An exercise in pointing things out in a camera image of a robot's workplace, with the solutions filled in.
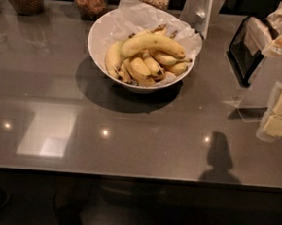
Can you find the large yellow banana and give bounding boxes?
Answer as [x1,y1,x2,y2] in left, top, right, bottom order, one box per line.
[121,33,186,59]

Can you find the white ceramic bowl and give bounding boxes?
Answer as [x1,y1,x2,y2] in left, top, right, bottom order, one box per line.
[84,5,200,98]

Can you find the center small yellow banana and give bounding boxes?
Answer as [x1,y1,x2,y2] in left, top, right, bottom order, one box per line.
[141,52,164,80]

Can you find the lower right yellow banana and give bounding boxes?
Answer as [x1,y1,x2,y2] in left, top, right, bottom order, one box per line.
[164,62,188,76]

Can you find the white paper bowl liner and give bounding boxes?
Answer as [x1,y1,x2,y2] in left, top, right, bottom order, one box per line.
[107,0,202,94]

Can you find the middle front yellow banana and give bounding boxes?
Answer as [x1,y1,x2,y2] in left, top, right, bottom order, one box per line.
[129,56,155,87]

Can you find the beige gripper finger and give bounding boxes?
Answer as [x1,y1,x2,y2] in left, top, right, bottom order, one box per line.
[261,34,282,57]

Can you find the left yellow banana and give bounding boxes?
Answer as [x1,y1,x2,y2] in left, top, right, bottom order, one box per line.
[105,41,121,79]

